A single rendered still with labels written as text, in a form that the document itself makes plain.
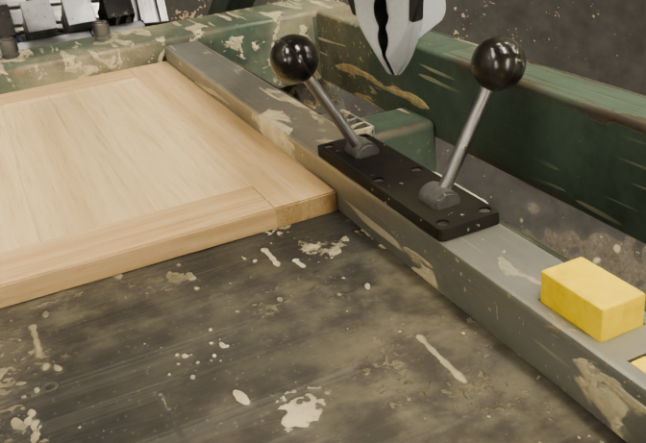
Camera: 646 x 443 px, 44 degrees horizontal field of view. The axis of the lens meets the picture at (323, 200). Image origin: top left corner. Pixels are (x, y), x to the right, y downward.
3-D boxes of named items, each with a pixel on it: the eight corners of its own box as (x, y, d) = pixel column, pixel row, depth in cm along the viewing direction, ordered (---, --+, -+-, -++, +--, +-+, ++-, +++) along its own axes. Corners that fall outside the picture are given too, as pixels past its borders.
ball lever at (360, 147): (374, 139, 70) (288, 20, 63) (395, 152, 67) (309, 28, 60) (342, 168, 70) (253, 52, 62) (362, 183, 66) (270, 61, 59)
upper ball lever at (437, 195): (438, 210, 60) (511, 41, 58) (467, 229, 57) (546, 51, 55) (399, 199, 58) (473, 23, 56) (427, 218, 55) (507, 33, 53)
